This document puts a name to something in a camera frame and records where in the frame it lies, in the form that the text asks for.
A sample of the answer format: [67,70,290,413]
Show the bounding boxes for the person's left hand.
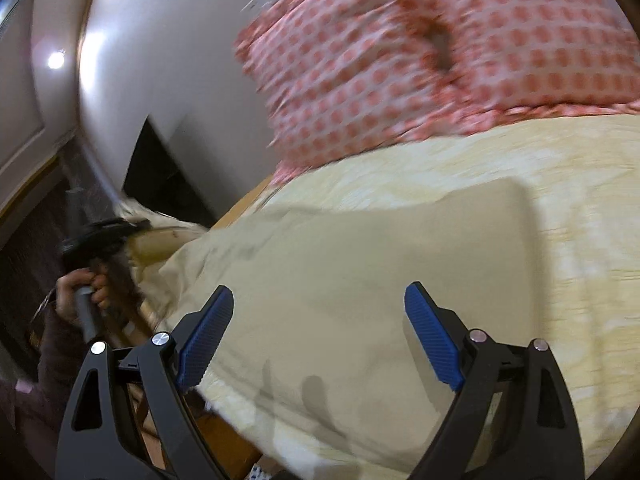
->
[55,264,111,327]

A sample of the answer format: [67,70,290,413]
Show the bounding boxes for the black panel by wall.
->
[122,118,216,228]

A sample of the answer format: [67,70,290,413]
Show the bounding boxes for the cream floral bed sheet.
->
[114,114,640,480]

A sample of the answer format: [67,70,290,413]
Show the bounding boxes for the right polka dot pillow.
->
[427,0,639,113]

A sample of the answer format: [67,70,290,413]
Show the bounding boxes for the person's dark sleeved forearm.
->
[1,306,87,479]

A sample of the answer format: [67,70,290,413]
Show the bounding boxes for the left polka dot pillow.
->
[235,0,480,183]

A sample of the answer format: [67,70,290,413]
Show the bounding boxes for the polka dot pillow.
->
[427,0,639,113]
[235,0,480,183]

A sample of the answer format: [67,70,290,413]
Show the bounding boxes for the khaki beige pants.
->
[158,179,544,470]

